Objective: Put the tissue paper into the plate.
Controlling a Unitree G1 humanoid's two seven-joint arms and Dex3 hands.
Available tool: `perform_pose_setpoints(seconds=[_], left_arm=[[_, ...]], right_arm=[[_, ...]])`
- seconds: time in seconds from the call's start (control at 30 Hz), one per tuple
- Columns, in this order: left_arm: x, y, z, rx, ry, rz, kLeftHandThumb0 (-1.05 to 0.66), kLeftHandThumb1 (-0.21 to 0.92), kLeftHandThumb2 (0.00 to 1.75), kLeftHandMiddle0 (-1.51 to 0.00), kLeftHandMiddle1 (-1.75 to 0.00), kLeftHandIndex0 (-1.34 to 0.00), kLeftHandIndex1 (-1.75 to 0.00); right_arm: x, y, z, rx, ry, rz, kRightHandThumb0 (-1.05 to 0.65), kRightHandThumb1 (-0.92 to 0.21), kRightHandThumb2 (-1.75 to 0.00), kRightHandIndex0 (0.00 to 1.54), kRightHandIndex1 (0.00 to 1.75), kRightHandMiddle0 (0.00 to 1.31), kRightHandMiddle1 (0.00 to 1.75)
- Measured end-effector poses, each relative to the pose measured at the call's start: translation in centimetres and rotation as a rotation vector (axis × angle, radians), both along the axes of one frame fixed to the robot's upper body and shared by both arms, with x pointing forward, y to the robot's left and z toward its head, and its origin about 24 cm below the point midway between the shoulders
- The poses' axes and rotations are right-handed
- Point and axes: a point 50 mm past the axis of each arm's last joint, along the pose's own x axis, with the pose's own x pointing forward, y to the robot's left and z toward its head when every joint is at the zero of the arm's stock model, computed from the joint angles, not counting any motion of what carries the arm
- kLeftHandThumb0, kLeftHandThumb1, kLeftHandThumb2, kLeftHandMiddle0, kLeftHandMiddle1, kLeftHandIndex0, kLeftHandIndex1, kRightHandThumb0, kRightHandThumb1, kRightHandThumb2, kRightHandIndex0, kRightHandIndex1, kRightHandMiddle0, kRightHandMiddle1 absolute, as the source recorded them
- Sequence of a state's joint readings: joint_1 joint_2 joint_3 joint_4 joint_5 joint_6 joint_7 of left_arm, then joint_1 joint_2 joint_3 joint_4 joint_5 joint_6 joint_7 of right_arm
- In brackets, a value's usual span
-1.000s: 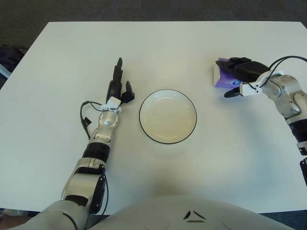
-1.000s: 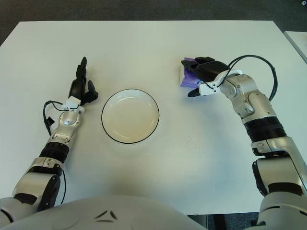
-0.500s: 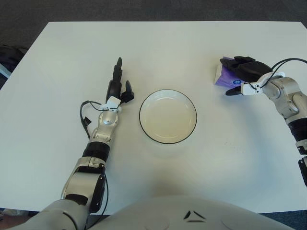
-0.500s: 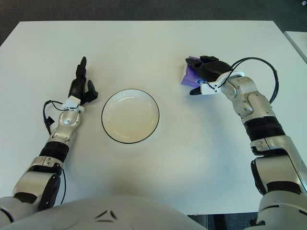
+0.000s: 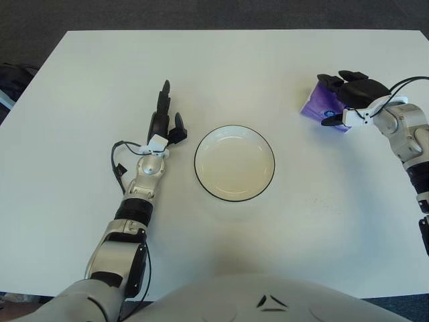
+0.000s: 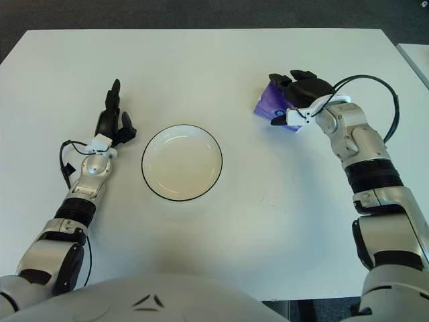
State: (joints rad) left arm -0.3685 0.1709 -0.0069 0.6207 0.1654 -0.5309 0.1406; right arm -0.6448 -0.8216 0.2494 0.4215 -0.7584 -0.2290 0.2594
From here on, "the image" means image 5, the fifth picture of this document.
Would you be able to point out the pale blue flat object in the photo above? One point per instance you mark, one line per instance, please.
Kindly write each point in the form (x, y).
(4, 100)

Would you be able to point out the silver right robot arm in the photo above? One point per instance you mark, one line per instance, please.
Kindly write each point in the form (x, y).
(402, 127)

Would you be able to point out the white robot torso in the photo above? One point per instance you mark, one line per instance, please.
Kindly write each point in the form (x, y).
(218, 298)

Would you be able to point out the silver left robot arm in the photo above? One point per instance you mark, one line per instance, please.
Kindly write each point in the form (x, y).
(151, 169)

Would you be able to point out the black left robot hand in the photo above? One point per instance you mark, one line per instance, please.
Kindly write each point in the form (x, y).
(157, 124)

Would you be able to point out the white plate with black rim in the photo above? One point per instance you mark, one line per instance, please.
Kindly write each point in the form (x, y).
(234, 164)

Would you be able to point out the black bag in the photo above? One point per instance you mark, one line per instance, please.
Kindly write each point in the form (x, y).
(13, 80)

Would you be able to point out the purple tissue paper pack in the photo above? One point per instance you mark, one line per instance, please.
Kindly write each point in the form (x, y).
(315, 104)

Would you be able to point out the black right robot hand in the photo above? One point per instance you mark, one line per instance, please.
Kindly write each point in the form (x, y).
(360, 90)

